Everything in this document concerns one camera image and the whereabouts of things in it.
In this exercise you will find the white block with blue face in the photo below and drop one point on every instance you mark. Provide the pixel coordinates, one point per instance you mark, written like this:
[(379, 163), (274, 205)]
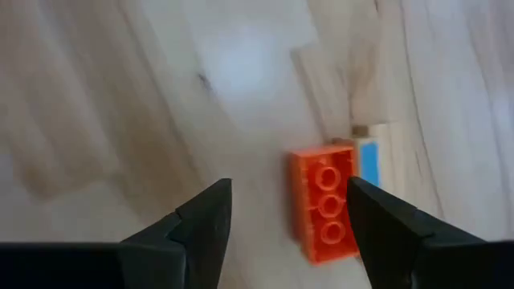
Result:
[(369, 164)]

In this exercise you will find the orange-red toy brick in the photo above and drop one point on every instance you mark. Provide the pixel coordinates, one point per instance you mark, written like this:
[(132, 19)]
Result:
[(317, 200)]

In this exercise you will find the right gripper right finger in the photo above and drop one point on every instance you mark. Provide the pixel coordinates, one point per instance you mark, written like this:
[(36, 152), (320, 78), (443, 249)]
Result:
[(401, 249)]

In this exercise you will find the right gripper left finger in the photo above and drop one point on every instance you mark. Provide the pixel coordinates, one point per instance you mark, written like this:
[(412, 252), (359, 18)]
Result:
[(160, 261)]

